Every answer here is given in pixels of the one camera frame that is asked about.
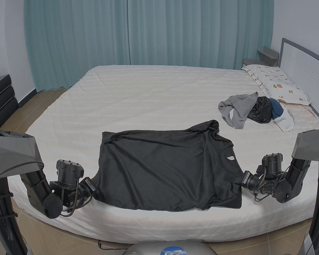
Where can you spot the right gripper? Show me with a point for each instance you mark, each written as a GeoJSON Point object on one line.
{"type": "Point", "coordinates": [252, 184]}

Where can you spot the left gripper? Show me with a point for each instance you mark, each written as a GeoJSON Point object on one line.
{"type": "Point", "coordinates": [85, 191]}

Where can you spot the black T-shirt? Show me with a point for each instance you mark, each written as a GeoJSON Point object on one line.
{"type": "Point", "coordinates": [164, 169]}

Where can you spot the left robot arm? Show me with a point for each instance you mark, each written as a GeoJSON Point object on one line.
{"type": "Point", "coordinates": [34, 184]}

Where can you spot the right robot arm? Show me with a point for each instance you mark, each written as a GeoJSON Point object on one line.
{"type": "Point", "coordinates": [295, 169]}

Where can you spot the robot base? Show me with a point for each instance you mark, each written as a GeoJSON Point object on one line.
{"type": "Point", "coordinates": [170, 248]}

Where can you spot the white garment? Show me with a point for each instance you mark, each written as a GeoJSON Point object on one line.
{"type": "Point", "coordinates": [285, 122]}

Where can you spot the black shiny garment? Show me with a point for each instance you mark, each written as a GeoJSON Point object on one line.
{"type": "Point", "coordinates": [261, 110]}

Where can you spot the grey garment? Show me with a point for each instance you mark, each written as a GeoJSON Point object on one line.
{"type": "Point", "coordinates": [239, 107]}

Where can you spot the dark blue garment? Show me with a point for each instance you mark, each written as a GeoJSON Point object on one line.
{"type": "Point", "coordinates": [277, 110]}

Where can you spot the white printed pillow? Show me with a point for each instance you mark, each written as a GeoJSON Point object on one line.
{"type": "Point", "coordinates": [276, 81]}

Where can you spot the bed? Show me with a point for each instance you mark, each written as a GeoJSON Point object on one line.
{"type": "Point", "coordinates": [148, 94]}

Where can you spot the black chest of drawers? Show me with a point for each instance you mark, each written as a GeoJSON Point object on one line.
{"type": "Point", "coordinates": [1, 99]}

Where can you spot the grey bedside table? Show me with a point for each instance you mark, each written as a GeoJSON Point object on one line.
{"type": "Point", "coordinates": [265, 56]}

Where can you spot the blue-green curtain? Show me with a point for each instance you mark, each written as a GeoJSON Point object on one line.
{"type": "Point", "coordinates": [196, 25]}
{"type": "Point", "coordinates": [77, 36]}

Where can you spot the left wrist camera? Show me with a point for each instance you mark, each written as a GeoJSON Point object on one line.
{"type": "Point", "coordinates": [69, 171]}

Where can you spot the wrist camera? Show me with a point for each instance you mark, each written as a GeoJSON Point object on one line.
{"type": "Point", "coordinates": [272, 165]}
{"type": "Point", "coordinates": [69, 171]}

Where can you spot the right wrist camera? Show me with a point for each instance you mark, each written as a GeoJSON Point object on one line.
{"type": "Point", "coordinates": [272, 165]}

